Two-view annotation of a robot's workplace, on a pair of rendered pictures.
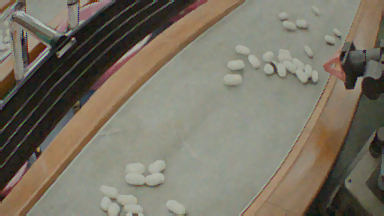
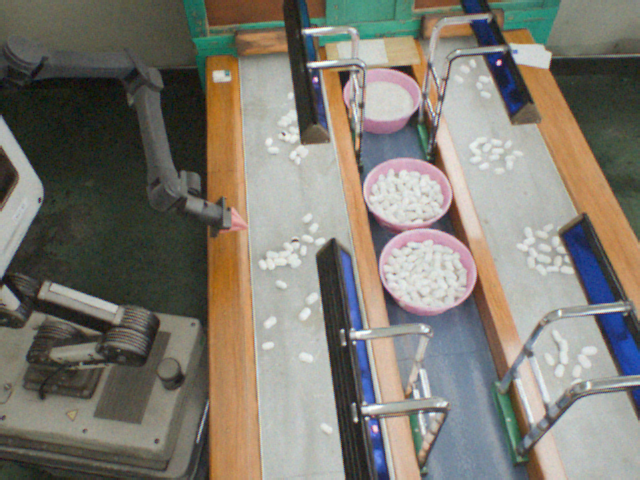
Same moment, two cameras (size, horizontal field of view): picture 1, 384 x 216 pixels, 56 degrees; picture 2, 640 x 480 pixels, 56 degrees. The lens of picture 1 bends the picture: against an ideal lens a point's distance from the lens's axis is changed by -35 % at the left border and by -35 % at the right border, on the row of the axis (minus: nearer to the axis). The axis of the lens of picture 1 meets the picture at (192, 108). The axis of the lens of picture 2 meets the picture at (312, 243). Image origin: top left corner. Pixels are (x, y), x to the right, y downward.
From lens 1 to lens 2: 1.89 m
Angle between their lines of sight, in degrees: 73
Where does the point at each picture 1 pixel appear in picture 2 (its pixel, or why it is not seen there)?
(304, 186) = (219, 187)
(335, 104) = (231, 248)
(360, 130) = not seen: outside the picture
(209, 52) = (335, 229)
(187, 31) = (354, 224)
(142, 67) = (349, 188)
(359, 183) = (178, 329)
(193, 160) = (288, 176)
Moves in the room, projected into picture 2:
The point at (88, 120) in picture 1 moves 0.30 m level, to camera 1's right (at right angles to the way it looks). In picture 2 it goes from (342, 149) to (265, 192)
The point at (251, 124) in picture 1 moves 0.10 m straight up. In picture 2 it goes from (279, 207) to (277, 185)
